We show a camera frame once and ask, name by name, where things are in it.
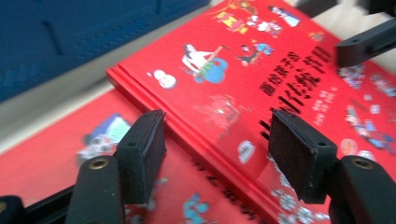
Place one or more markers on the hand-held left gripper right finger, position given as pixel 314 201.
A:
pixel 305 155

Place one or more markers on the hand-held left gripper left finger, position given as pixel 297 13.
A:
pixel 140 155

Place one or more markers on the blue file rack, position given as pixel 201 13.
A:
pixel 77 31

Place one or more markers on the red picture book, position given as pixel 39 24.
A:
pixel 218 77
pixel 46 155

